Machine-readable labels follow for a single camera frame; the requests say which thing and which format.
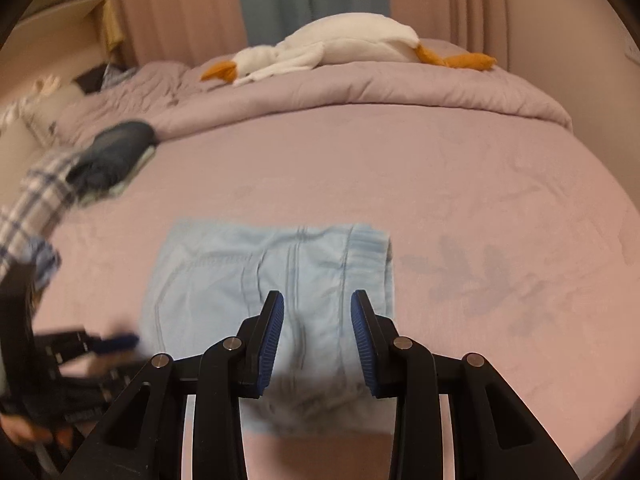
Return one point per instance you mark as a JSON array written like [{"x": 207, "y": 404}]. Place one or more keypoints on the blue checked clothing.
[{"x": 120, "y": 75}]

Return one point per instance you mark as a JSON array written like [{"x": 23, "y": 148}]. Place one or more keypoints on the mauve quilt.
[{"x": 350, "y": 85}]

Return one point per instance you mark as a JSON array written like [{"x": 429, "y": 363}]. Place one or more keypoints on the person's left hand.
[{"x": 25, "y": 432}]

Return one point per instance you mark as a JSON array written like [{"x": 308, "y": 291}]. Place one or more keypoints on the light blue strawberry pants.
[{"x": 210, "y": 285}]

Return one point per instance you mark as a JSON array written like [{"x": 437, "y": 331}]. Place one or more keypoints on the crumpled blue cloth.
[{"x": 45, "y": 260}]

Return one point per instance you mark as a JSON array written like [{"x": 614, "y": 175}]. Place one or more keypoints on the pink curtain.
[
  {"x": 175, "y": 10},
  {"x": 445, "y": 5}
]

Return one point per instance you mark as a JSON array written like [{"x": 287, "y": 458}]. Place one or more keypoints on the yellow hanging cloth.
[{"x": 114, "y": 25}]

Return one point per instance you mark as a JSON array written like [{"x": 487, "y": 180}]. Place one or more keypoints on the white bunny plush toy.
[{"x": 45, "y": 85}]

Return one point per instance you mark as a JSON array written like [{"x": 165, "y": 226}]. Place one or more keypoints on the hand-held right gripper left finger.
[{"x": 270, "y": 345}]

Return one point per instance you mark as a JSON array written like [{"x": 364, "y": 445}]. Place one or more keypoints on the cream pillow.
[{"x": 55, "y": 105}]

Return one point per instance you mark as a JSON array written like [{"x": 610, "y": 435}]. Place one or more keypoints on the dark clothing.
[{"x": 92, "y": 77}]

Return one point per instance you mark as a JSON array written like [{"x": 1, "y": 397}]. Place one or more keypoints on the folded dark denim jeans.
[{"x": 112, "y": 152}]

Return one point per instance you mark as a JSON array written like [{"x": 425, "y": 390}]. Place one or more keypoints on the plaid pillow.
[{"x": 35, "y": 195}]

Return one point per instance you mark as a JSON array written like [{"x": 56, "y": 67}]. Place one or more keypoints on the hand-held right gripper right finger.
[{"x": 362, "y": 345}]

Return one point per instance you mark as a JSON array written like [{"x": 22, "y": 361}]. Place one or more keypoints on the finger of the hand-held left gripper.
[
  {"x": 115, "y": 343},
  {"x": 100, "y": 385}
]

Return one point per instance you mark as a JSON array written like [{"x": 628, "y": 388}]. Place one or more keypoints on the white shelf unit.
[{"x": 65, "y": 30}]

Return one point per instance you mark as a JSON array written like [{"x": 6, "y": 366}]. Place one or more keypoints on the white goose plush toy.
[{"x": 350, "y": 35}]

